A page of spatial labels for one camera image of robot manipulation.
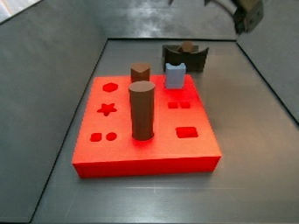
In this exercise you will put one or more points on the brown heart shaped peg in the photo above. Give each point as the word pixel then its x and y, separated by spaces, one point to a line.
pixel 140 71

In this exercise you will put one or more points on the black curved holder stand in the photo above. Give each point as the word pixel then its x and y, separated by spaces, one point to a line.
pixel 193 59

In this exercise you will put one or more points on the blue arch shaped peg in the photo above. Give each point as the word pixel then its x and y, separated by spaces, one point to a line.
pixel 175 76

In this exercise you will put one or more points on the tall brown cylinder peg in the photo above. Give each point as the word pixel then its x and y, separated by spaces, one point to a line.
pixel 141 99

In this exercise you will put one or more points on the red shape sorter board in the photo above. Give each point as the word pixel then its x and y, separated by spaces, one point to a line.
pixel 183 146

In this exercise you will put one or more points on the brown hexagon peg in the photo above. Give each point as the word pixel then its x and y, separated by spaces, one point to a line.
pixel 187 47

